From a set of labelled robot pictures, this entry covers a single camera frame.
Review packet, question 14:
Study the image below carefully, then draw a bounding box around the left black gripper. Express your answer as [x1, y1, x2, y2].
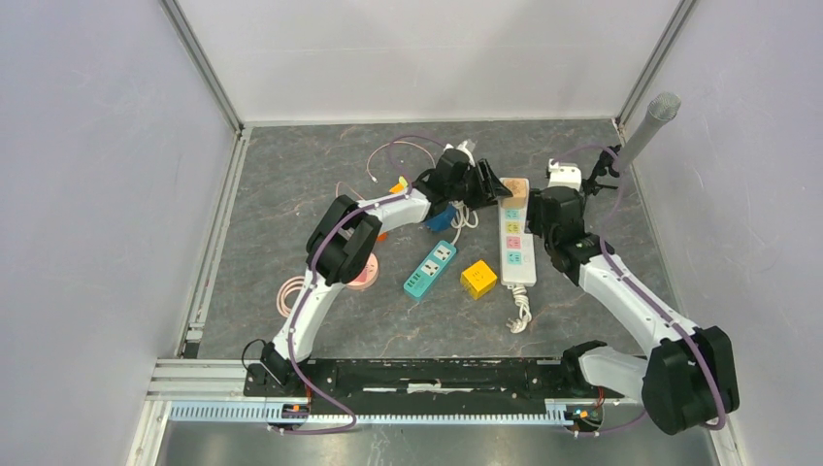
[446, 160, 511, 214]

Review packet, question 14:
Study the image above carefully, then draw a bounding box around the blue cube socket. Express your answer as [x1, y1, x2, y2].
[424, 205, 457, 233]

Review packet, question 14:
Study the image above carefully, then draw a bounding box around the yellow cube socket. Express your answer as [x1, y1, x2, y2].
[460, 259, 498, 300]

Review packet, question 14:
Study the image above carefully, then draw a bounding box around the beige dragon cube socket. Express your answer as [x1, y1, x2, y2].
[501, 178, 530, 210]

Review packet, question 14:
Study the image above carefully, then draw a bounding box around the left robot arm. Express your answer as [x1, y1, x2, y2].
[261, 146, 512, 396]

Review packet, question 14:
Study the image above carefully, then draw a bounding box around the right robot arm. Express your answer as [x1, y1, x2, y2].
[526, 186, 740, 435]

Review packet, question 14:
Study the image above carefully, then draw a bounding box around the pink round socket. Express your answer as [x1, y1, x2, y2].
[346, 253, 379, 291]

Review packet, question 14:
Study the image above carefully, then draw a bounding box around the black tripod stand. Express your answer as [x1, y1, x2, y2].
[581, 145, 622, 196]

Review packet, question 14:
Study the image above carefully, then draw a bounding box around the white long power strip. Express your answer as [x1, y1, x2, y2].
[498, 199, 537, 286]

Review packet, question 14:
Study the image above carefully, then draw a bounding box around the yellow orange toy block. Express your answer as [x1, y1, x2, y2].
[389, 176, 412, 194]

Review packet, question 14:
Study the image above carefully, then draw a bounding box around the teal power strip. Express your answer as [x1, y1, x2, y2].
[403, 241, 457, 301]

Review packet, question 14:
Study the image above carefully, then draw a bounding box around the white coiled cord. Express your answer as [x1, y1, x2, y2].
[449, 204, 480, 246]

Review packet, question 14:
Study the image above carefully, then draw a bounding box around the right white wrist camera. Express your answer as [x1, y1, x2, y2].
[546, 159, 582, 191]

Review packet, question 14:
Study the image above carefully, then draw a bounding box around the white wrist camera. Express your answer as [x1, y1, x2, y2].
[440, 140, 477, 167]
[546, 159, 582, 191]

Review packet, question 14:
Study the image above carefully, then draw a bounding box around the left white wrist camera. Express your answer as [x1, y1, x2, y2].
[440, 140, 477, 167]

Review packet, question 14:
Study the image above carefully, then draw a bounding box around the white strip power cord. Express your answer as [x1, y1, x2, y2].
[506, 284, 534, 336]

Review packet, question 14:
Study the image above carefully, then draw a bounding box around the thin pink usb cable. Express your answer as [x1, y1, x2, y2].
[336, 140, 439, 207]

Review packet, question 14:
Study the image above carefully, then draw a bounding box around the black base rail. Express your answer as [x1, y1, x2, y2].
[244, 357, 610, 416]

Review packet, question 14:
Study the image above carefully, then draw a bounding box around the pink coiled cord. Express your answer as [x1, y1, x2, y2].
[276, 276, 316, 319]

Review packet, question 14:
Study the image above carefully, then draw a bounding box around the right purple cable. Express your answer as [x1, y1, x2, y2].
[552, 144, 728, 437]

